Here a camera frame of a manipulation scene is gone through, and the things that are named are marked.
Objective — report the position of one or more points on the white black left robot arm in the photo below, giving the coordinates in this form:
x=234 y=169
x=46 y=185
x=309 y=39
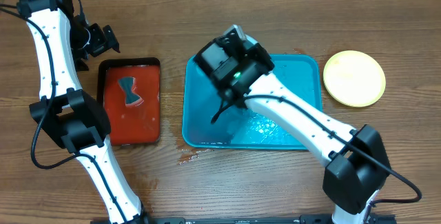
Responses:
x=72 y=118

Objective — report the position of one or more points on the teal plastic serving tray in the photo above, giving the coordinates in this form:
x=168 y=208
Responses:
x=239 y=128

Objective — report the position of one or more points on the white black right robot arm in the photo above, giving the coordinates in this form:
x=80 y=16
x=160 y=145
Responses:
x=355 y=161

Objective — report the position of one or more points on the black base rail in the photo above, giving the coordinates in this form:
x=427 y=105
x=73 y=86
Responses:
x=304 y=219

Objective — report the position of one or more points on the black tray with red liquid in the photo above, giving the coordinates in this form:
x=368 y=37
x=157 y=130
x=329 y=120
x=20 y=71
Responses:
x=131 y=125

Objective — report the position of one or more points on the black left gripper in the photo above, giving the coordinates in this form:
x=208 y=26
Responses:
x=101 y=42

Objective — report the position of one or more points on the green plate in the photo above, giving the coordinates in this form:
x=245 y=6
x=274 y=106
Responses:
x=354 y=78

